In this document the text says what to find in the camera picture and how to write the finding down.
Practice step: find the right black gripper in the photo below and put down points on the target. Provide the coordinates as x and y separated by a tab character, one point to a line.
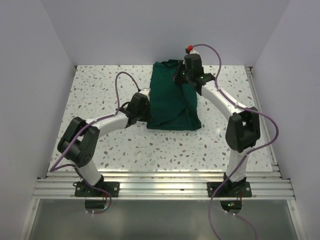
176	78

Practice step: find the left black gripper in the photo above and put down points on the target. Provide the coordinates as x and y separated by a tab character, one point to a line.
148	116

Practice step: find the dark green surgical cloth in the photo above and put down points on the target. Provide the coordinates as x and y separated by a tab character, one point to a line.
173	107

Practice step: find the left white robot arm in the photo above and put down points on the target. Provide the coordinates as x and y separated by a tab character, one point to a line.
79	141

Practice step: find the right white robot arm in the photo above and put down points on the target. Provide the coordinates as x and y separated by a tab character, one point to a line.
243	127

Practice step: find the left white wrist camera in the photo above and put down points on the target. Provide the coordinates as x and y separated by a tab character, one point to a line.
145	91

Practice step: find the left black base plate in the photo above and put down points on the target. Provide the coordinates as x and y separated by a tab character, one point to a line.
83	190

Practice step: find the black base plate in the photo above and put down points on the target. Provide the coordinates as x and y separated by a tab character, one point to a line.
83	190
235	191

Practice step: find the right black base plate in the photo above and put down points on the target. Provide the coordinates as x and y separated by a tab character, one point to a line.
235	191

